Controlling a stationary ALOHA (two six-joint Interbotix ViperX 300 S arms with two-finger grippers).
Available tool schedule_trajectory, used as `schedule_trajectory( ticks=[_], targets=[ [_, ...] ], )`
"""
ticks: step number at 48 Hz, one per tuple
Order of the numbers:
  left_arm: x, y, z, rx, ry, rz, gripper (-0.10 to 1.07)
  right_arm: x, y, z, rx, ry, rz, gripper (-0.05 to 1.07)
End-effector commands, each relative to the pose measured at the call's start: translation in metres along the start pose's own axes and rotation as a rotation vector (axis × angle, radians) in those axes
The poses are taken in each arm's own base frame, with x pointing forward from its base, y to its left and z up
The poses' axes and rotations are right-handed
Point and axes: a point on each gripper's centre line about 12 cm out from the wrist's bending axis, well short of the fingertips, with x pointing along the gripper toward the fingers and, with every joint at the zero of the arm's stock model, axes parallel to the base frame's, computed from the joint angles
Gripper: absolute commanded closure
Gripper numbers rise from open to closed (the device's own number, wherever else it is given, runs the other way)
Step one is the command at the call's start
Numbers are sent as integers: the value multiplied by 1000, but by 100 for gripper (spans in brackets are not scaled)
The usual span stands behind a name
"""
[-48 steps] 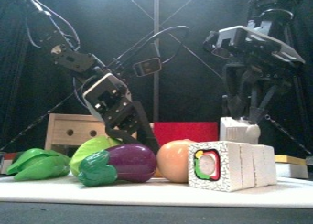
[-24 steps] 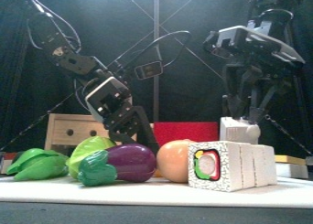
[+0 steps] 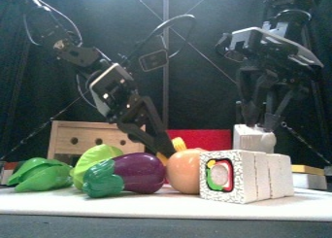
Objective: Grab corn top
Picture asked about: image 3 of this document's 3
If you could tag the white ridged toy piece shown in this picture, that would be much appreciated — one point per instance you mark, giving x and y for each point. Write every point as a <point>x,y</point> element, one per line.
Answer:
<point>253,140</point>

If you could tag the lime green toy lettuce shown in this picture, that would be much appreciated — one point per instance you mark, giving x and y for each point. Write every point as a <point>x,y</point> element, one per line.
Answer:
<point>95,157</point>

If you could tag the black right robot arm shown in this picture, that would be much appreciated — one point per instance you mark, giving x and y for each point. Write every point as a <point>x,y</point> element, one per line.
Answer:
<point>287,2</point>

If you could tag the peach toy onion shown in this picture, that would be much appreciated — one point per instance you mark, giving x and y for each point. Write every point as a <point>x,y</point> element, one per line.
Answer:
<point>183,174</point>

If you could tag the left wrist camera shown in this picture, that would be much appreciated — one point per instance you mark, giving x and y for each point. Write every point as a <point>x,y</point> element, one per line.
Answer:
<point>154,60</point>

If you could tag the yellow white toy block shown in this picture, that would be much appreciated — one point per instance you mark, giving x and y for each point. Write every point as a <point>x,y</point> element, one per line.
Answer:
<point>309,180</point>

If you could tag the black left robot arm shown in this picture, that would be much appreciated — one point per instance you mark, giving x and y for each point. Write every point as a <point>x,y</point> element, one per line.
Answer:
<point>78,55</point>

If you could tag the red toy tray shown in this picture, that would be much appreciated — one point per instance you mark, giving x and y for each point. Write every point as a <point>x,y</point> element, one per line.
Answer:
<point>203,139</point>

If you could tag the purple toy eggplant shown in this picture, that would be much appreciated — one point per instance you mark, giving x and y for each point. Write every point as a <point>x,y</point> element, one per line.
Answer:
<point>138,172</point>

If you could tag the white toy sushi roll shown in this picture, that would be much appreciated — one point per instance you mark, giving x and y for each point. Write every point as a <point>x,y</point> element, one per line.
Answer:
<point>251,180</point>

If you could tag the pink toy block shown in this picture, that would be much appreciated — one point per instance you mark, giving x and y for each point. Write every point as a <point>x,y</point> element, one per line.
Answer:
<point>7,175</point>

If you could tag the yellow banana toy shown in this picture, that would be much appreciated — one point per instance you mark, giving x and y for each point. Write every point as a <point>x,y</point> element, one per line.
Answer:
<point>179,144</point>

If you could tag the white cutting board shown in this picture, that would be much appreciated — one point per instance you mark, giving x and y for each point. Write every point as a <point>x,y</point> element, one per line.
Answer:
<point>165,204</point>

